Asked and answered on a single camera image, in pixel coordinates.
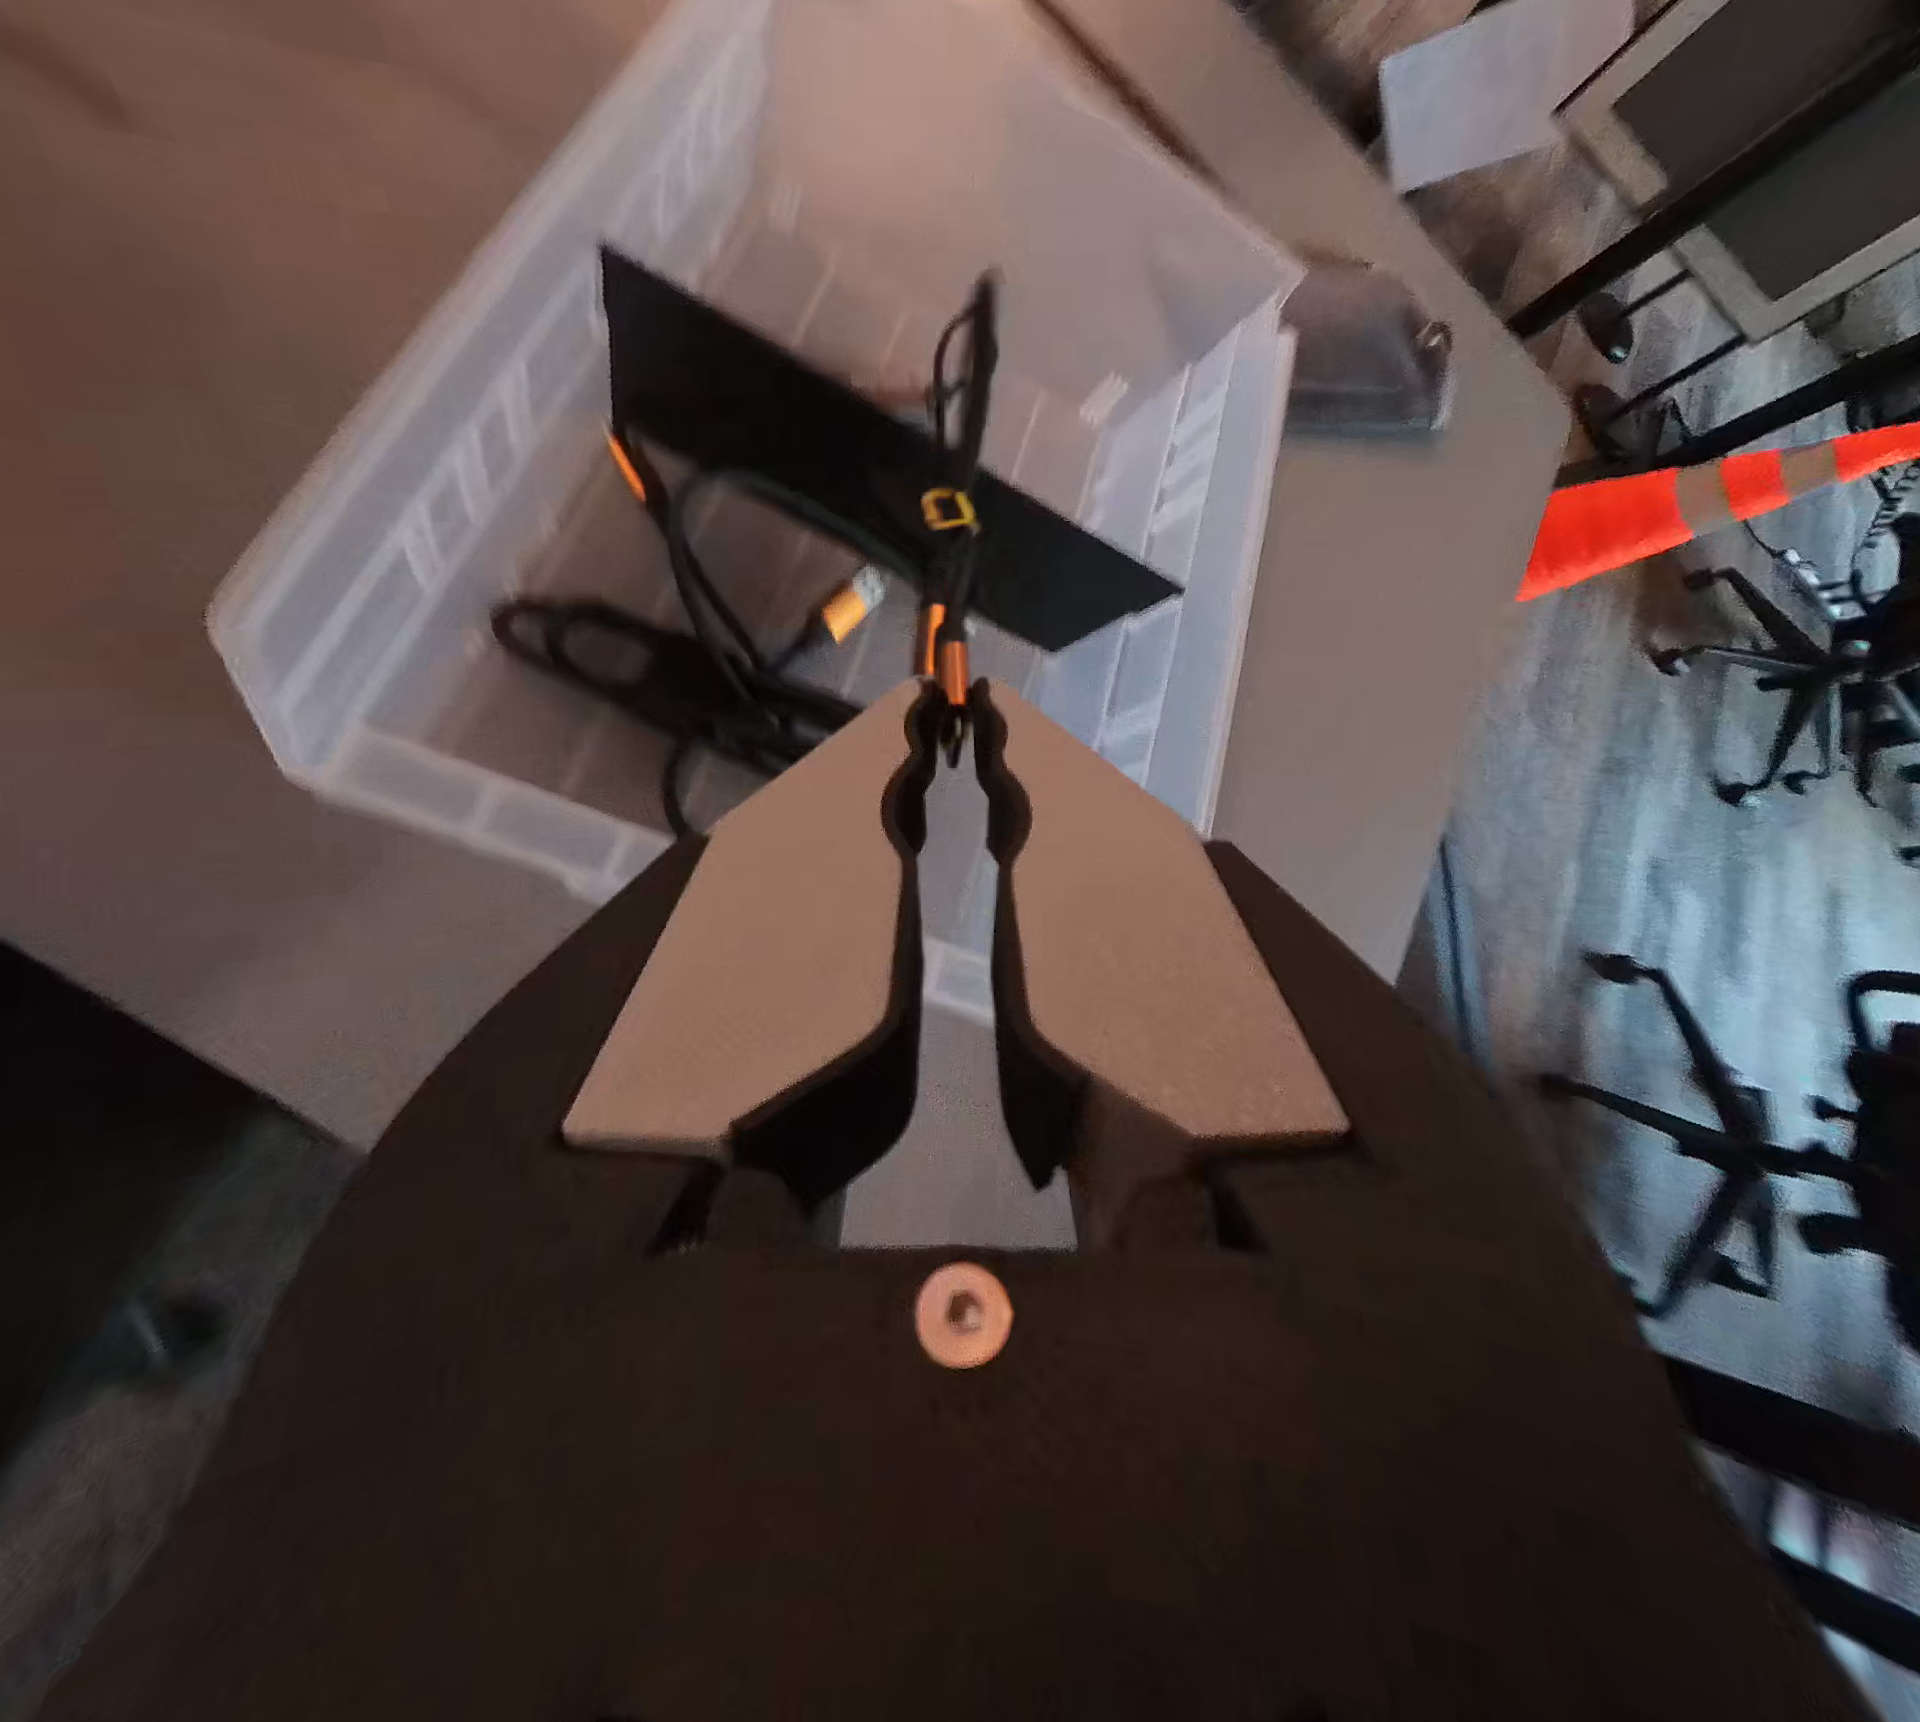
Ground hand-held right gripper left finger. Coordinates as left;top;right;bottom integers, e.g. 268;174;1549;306
561;675;943;1208

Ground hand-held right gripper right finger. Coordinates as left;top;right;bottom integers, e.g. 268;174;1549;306
972;675;1351;1217

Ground black strapped cable orange plugs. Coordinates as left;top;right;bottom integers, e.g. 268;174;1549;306
913;270;1009;771

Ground thin black cable orange plugs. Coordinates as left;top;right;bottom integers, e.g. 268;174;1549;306
492;424;889;837

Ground clear plastic bin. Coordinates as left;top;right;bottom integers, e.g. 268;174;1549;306
208;0;1309;1002

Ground black office chair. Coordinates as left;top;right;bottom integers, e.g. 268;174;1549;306
1543;950;1920;1322

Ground black bin divider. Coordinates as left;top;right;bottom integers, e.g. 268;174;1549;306
600;244;1186;650

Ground orange white striped cone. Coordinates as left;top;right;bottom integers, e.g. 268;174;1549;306
1517;424;1920;607

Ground plain white paper sheet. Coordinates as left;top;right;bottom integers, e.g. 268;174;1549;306
1378;0;1644;192

